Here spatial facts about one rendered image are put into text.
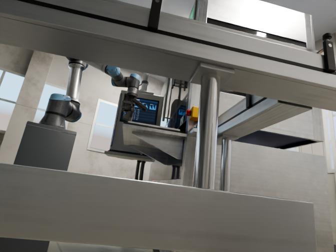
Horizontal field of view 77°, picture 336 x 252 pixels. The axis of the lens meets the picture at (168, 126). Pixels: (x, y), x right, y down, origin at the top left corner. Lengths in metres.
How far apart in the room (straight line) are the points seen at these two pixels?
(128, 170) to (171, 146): 3.22
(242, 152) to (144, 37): 1.09
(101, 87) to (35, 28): 4.08
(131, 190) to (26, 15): 0.42
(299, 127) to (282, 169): 0.35
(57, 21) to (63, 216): 0.39
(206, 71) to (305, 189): 1.28
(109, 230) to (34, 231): 0.12
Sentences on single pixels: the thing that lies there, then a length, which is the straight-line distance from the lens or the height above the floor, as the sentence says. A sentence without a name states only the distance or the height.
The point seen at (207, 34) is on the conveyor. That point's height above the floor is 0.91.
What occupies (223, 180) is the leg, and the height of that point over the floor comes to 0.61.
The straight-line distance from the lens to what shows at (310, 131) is 1.80.
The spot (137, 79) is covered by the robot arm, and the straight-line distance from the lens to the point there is 1.49.
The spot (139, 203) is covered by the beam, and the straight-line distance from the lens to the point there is 0.43.
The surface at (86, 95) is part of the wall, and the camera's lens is 4.50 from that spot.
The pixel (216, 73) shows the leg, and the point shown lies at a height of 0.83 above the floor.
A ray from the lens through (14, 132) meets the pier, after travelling 4.05.
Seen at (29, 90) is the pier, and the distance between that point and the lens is 4.21.
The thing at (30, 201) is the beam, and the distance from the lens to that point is 0.46.
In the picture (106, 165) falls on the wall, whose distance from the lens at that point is 4.38.
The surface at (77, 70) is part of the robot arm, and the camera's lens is 1.67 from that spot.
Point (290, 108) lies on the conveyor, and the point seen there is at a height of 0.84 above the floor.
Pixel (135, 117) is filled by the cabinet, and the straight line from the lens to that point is 2.35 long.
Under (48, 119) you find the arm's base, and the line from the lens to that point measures 1.39.
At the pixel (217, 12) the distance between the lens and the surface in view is 1.87.
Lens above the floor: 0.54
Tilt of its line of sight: 16 degrees up
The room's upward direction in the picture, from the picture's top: 7 degrees clockwise
